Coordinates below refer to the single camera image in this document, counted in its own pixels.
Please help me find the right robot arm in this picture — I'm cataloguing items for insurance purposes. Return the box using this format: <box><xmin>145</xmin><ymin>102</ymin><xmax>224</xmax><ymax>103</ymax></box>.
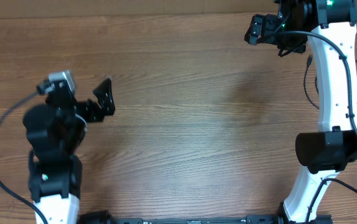
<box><xmin>244</xmin><ymin>0</ymin><xmax>357</xmax><ymax>223</ymax></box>

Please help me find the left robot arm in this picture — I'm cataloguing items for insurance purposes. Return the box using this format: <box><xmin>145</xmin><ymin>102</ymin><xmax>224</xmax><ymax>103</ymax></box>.
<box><xmin>23</xmin><ymin>78</ymin><xmax>115</xmax><ymax>223</ymax></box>

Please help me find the left camera cable black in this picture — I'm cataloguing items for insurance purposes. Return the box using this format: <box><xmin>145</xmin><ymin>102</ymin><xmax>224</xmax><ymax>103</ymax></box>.
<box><xmin>0</xmin><ymin>90</ymin><xmax>49</xmax><ymax>224</ymax></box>

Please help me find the camera cable black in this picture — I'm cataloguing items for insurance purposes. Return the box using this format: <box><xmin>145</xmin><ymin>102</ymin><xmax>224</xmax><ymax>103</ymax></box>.
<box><xmin>278</xmin><ymin>27</ymin><xmax>357</xmax><ymax>223</ymax></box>
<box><xmin>0</xmin><ymin>90</ymin><xmax>49</xmax><ymax>224</ymax></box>

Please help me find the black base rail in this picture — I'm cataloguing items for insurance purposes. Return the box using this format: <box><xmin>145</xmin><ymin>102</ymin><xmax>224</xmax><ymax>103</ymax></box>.
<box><xmin>76</xmin><ymin>210</ymin><xmax>294</xmax><ymax>224</ymax></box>

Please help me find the right camera cable black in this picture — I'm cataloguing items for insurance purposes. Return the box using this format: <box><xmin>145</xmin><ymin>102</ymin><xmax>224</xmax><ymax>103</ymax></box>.
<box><xmin>278</xmin><ymin>27</ymin><xmax>357</xmax><ymax>223</ymax></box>

